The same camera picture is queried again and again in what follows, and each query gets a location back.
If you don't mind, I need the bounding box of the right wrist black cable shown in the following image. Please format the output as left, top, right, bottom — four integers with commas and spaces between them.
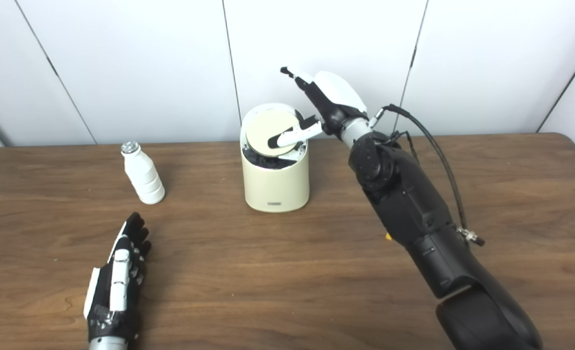
369, 104, 485, 246

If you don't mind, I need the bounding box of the black bin liner bag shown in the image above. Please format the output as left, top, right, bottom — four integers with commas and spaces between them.
243, 146, 303, 170

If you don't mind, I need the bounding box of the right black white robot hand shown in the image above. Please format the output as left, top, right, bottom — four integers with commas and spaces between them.
280, 67, 369, 149

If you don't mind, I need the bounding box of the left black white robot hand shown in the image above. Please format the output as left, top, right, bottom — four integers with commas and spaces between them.
84, 212, 152, 341

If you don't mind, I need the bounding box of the cream-colored plastic bin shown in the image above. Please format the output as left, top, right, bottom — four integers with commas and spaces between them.
240, 103, 311, 213

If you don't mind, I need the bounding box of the cream round bin lid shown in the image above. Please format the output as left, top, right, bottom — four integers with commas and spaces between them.
246, 109, 300, 157

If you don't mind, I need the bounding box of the small white plastic bottle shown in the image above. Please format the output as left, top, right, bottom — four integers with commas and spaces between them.
121, 141, 166, 205

